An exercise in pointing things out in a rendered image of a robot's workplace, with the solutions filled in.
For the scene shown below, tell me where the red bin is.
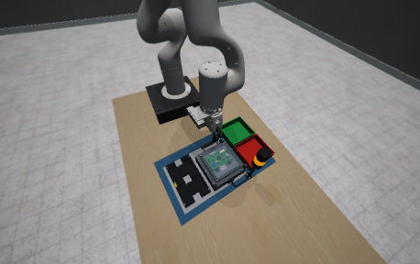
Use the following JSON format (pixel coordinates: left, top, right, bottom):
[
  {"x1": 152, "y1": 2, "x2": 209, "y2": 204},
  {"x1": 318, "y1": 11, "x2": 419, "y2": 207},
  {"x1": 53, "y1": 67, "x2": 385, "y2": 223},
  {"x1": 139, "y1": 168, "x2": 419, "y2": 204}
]
[{"x1": 234, "y1": 134, "x2": 274, "y2": 171}]

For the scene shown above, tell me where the green open-top bin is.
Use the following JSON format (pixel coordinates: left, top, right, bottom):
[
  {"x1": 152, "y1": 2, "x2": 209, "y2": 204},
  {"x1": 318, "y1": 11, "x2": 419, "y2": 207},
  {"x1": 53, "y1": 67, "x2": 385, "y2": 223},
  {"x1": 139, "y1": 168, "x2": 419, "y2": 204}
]
[{"x1": 221, "y1": 116, "x2": 255, "y2": 149}]

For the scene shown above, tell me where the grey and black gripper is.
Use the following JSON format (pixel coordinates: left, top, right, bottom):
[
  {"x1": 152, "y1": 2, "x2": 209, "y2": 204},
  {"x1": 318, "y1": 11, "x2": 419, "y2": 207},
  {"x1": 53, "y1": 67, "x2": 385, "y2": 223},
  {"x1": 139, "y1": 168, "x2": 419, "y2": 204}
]
[{"x1": 204, "y1": 112, "x2": 224, "y2": 142}]

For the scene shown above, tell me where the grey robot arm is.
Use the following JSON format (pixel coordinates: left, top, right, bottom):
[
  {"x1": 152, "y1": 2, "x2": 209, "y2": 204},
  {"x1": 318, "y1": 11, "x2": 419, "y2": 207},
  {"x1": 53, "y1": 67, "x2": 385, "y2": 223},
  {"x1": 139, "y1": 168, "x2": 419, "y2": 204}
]
[{"x1": 137, "y1": 0, "x2": 245, "y2": 129}]

